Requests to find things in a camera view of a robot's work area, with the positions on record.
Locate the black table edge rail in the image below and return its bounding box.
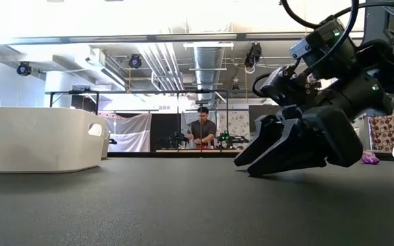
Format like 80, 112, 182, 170
107, 151, 244, 159

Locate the black panel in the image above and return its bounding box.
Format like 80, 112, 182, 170
150, 113, 183, 152

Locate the brown dotted curtain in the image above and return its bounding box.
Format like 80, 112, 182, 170
369, 108, 394, 152

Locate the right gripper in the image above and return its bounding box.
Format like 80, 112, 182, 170
248, 66, 394, 178

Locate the black metal rack frame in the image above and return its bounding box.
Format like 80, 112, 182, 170
48, 89, 229, 153

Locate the silver ventilation duct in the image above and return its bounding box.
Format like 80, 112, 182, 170
192, 46, 226, 103

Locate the black monitor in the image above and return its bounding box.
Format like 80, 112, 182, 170
248, 105, 282, 120

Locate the white patterned sheet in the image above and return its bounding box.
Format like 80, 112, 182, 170
217, 110, 251, 138

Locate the person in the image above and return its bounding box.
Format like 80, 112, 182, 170
187, 106, 218, 150

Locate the grey overhead crossbar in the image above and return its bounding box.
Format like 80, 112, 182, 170
0, 32, 309, 45

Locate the white plastic basket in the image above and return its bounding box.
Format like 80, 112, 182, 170
0, 106, 108, 174

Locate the black ceiling camera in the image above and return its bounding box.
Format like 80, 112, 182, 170
16, 61, 33, 77
128, 53, 143, 70
244, 42, 263, 74

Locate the white column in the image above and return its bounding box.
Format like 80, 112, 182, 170
350, 115, 371, 151

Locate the white ceiling light fixture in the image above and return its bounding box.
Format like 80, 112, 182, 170
86, 47, 129, 92

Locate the white cloth sheet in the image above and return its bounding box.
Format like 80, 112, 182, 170
106, 112, 153, 153

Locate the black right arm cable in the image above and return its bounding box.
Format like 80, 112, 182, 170
280, 0, 394, 69

